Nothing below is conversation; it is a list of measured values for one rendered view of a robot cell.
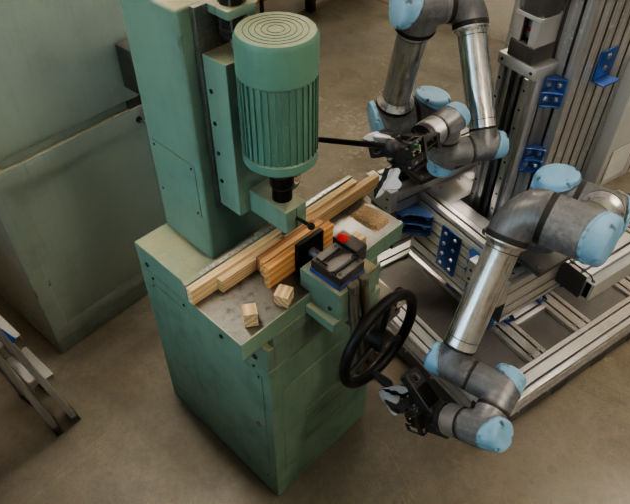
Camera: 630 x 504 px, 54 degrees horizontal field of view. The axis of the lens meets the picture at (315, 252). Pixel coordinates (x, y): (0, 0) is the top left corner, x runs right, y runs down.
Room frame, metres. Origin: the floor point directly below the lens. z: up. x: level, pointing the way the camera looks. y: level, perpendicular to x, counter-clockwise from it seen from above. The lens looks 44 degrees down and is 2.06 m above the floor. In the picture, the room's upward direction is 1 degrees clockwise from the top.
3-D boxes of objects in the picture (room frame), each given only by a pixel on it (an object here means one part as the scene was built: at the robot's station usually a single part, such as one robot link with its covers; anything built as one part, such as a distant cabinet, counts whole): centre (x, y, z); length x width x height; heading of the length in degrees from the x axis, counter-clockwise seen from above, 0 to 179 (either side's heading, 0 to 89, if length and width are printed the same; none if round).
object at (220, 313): (1.13, 0.00, 0.87); 0.61 x 0.30 x 0.06; 136
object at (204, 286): (1.22, 0.09, 0.93); 0.60 x 0.02 x 0.05; 136
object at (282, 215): (1.22, 0.10, 1.03); 0.14 x 0.07 x 0.09; 46
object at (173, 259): (1.29, 0.17, 0.76); 0.57 x 0.45 x 0.09; 46
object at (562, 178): (1.34, -0.66, 0.98); 0.13 x 0.12 x 0.14; 55
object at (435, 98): (1.75, -0.36, 0.98); 0.13 x 0.12 x 0.14; 106
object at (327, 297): (1.07, -0.06, 0.92); 0.15 x 0.13 x 0.09; 136
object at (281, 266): (1.14, 0.04, 0.94); 0.23 x 0.02 x 0.07; 136
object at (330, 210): (1.26, 0.03, 0.92); 0.60 x 0.02 x 0.04; 136
